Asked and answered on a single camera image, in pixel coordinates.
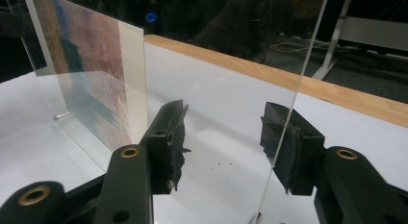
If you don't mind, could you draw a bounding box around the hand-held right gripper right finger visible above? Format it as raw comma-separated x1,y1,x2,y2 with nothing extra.
259,101,327,197

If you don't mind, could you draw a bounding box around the white table mat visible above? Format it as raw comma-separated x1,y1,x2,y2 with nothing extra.
0,40,408,224

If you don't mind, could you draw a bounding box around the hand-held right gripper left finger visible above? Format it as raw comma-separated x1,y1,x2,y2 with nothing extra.
140,99,192,196

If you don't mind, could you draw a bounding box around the white metal desk frame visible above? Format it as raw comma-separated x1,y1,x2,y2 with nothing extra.
311,0,408,82

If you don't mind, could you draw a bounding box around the white photo card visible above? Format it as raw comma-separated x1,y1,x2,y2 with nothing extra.
30,0,149,152

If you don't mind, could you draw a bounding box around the white floor cable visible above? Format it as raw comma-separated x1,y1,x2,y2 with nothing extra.
268,32,323,56

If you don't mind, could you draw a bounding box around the clear acrylic photo frame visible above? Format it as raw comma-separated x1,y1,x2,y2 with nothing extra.
4,0,331,224

